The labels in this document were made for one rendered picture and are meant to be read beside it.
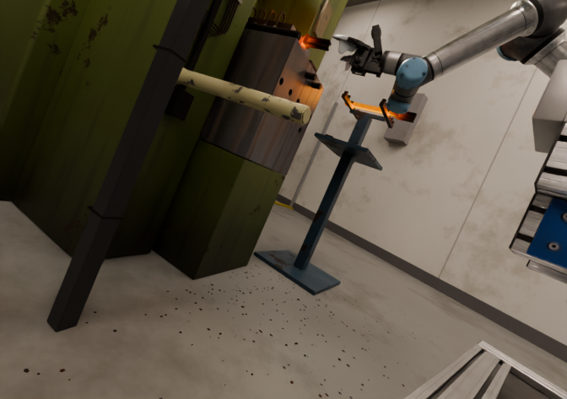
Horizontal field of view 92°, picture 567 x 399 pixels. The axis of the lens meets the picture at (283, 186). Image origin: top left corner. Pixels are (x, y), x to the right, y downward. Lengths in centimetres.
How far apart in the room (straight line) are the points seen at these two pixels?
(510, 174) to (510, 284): 107
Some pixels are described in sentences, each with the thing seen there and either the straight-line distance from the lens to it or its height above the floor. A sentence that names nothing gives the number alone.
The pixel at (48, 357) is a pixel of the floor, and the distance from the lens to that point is 72.
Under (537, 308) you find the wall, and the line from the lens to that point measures 339.
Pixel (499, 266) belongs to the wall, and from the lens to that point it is 341.
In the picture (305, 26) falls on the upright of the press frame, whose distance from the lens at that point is 158.
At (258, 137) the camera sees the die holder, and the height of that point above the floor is 56.
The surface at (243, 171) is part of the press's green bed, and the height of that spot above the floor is 42.
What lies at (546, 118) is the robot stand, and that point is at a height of 69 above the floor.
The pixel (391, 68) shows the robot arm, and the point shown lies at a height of 95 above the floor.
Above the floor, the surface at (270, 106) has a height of 61.
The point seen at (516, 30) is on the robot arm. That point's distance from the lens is 103.
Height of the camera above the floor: 47
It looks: 2 degrees down
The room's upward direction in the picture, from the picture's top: 24 degrees clockwise
